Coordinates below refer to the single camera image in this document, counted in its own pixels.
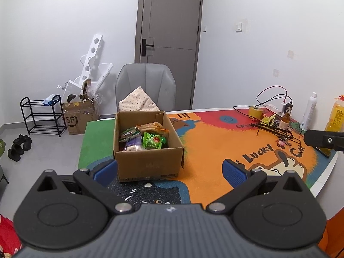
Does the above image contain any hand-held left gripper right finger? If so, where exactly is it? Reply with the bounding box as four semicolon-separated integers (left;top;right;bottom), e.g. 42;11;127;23
206;159;307;215

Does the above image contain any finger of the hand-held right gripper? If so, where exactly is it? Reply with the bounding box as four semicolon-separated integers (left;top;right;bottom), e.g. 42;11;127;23
304;129;344;152

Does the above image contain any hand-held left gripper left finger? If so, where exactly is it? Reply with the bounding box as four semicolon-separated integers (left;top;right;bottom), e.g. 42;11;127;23
35;159;134;215

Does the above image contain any long purple snack packet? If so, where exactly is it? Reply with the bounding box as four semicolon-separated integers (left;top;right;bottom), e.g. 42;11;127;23
124;137;143;152

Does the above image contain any brown cardboard box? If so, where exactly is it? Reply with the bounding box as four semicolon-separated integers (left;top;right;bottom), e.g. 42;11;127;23
113;111;184;183

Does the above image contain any dark green snack packet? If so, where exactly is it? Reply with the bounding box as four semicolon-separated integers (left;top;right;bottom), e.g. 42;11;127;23
120;127;141;143

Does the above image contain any bright green snack packet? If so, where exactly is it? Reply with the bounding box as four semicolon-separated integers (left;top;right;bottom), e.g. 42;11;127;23
142;132;166;149

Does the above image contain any clear packet of orange biscuits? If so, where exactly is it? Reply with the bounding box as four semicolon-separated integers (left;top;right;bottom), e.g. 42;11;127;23
136;122;170;137

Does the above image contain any yellow drink bottle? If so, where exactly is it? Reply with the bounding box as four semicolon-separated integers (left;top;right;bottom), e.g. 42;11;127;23
324;95;344;133

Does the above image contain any white spray can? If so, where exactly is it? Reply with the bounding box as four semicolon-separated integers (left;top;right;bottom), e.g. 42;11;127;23
299;92;318;132

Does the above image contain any colourful cat printed table mat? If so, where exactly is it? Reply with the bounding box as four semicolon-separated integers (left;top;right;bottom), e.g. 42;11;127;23
78;109;338;207

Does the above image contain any brown glass bottle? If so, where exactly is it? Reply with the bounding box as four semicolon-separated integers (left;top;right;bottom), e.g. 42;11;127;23
278;107;291;131

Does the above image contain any brown shipping box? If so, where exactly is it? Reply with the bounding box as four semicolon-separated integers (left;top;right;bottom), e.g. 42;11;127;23
62;79;100;135

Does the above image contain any white power strip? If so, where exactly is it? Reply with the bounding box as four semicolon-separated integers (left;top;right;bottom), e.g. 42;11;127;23
265;103;287;115

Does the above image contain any yellow tape roll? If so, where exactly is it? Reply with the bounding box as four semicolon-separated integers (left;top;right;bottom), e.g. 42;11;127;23
249;106;263;119

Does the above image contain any clear plastic wrap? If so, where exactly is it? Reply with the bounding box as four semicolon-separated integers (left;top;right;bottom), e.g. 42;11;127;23
86;84;104;105

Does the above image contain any dotted cream cushion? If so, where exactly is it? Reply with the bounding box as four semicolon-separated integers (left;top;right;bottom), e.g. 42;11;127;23
119;86;161;112

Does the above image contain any blue and white packet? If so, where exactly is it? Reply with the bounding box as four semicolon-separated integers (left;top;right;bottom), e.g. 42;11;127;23
41;94;61;105

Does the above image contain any orange chair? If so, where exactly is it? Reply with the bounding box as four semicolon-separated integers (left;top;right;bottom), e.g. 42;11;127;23
317;210;344;258

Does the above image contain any black metal shoe rack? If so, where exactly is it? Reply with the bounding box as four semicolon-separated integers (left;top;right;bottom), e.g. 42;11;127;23
20;94;68;137

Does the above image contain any grey office chair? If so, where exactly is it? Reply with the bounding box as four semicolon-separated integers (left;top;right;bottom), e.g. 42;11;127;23
115;63;176;112

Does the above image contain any red printed bag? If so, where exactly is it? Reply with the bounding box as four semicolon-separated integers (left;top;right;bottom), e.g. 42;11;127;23
0;214;22;258

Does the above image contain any white rack with round holes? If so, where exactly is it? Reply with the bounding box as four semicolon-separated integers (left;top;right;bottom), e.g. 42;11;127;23
63;34;113;97

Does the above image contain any grey door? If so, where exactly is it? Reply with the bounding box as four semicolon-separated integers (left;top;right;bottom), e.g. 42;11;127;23
134;0;203;111

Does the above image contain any black wire stand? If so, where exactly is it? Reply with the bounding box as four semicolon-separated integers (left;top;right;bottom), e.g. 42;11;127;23
250;122;301;146

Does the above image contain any black cable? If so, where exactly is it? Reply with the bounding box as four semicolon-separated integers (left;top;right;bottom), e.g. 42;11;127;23
233;86;293;119

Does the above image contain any black door handle lock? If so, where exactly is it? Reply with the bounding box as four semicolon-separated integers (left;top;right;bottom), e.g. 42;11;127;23
141;39;154;57

